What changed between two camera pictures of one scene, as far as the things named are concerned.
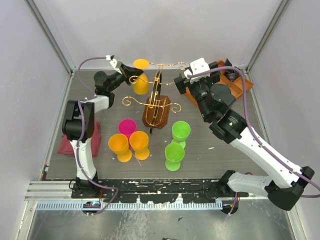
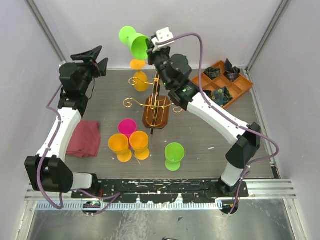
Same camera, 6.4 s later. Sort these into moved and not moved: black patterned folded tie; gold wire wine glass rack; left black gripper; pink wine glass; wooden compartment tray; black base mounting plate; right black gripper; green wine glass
Moved: green wine glass; right black gripper; left black gripper
Not moved: black base mounting plate; gold wire wine glass rack; black patterned folded tie; wooden compartment tray; pink wine glass
